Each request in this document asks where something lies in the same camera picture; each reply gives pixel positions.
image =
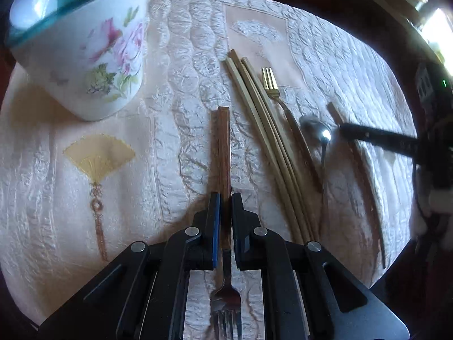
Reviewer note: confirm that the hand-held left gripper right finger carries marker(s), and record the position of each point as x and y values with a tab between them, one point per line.
237	233

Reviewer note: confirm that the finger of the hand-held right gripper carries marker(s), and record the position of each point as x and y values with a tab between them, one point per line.
382	137

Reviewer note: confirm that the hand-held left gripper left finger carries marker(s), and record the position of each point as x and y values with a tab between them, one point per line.
215	233

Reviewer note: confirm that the dark wooden chopstick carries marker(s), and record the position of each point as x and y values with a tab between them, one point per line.
368	184

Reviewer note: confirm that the silver spoon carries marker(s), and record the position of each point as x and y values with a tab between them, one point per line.
313	125

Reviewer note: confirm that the bamboo chopstick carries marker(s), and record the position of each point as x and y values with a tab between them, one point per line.
231	69
249	66
236	58

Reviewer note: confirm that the white floral cup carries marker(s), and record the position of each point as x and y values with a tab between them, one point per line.
88	78

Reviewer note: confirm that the cream quilted tablecloth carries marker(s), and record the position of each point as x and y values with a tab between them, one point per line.
141	184

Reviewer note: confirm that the white rounded object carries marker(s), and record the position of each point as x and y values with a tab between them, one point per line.
33	5

